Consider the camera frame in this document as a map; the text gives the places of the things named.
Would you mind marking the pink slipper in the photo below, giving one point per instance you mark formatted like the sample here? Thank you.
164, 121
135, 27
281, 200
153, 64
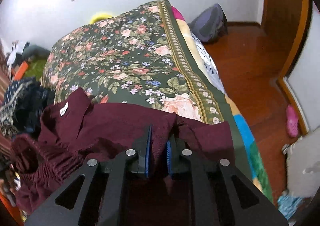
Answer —
292, 121

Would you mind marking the multicoloured blanket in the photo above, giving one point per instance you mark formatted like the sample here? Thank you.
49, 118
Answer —
242, 131

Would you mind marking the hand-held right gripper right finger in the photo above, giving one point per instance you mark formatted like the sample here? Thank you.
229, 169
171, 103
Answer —
169, 156

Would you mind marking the dark navy clothes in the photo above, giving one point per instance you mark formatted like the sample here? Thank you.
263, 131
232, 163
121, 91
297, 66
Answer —
35, 108

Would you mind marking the maroon button shirt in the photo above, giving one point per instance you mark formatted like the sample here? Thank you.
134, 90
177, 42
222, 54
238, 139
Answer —
112, 126

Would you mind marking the yellow round object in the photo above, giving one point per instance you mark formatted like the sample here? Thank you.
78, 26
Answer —
100, 17

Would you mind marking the white bag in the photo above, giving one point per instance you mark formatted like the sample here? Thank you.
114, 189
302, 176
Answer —
302, 163

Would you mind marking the grey cloth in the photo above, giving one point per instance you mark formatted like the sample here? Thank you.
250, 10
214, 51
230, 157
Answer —
35, 51

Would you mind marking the floral green bedspread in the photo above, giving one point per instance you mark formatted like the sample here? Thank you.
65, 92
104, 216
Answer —
125, 66

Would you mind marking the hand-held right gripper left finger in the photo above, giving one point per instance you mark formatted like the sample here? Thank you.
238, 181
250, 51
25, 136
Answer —
148, 151

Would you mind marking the orange box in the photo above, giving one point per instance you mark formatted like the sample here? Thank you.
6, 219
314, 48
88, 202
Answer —
22, 71

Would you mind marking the green bag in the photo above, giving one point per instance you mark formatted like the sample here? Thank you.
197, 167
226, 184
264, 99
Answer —
37, 68

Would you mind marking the pile of clutter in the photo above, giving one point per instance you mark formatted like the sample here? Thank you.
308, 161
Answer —
15, 51

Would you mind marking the light blue cloth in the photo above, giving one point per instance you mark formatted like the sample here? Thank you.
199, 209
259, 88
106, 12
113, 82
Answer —
288, 206

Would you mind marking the grey purple backpack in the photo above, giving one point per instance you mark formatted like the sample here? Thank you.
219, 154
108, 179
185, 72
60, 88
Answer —
207, 26

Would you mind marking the wooden room door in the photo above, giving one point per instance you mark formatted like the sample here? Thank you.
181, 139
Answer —
280, 3

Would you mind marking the navy patterned cloth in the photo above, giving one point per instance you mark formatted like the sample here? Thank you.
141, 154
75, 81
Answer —
11, 96

